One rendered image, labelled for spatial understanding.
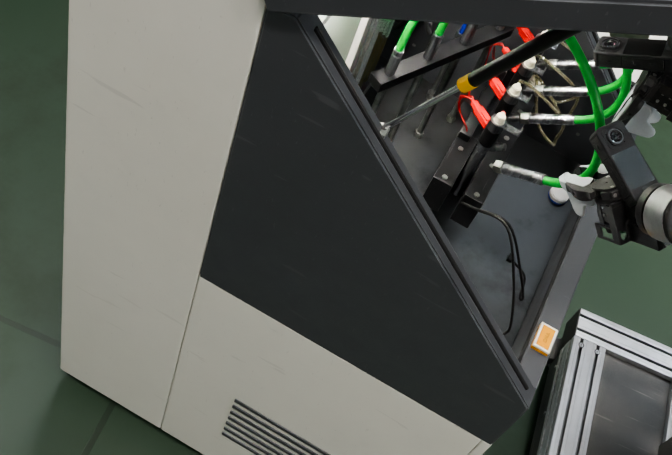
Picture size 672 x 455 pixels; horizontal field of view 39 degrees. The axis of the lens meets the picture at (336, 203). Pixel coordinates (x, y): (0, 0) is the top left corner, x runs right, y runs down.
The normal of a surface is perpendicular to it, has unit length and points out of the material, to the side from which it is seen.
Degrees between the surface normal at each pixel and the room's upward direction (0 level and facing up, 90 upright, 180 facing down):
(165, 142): 90
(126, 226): 90
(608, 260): 0
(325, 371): 90
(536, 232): 0
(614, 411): 0
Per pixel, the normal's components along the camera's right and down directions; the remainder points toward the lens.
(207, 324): -0.44, 0.67
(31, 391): 0.24, -0.56
